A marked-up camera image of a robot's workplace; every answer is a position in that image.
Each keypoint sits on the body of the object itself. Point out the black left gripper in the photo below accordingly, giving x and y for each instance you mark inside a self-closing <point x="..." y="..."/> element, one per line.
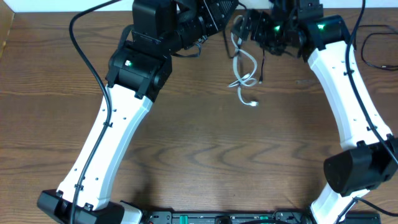
<point x="219" y="12"/>

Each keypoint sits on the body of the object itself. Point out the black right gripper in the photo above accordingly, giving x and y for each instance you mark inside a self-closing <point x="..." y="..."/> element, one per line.
<point x="244" y="23"/>

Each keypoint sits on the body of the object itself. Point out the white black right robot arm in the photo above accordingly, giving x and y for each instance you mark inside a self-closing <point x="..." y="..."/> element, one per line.
<point x="369" y="148"/>

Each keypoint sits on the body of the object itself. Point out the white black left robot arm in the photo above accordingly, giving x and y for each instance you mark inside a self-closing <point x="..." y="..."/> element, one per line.
<point x="137" y="71"/>

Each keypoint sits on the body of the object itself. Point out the black mounting rail base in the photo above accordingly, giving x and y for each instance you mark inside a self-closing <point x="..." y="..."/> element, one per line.
<point x="278" y="216"/>

